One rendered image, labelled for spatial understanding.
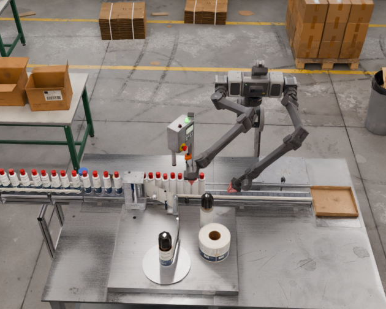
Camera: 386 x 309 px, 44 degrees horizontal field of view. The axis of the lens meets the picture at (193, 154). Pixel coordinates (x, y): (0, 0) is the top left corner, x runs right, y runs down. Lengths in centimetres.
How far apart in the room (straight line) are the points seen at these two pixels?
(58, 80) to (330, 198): 266
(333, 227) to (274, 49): 390
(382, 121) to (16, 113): 375
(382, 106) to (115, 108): 300
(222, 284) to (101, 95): 355
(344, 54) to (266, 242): 380
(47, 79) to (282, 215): 251
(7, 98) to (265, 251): 273
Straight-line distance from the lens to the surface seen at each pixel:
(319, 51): 648
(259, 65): 323
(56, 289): 316
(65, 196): 357
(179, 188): 338
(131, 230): 327
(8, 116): 460
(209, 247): 298
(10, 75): 485
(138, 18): 695
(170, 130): 308
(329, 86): 629
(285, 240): 332
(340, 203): 362
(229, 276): 305
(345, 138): 550
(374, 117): 556
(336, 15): 627
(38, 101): 450
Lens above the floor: 343
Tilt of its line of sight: 43 degrees down
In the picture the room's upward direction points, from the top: straight up
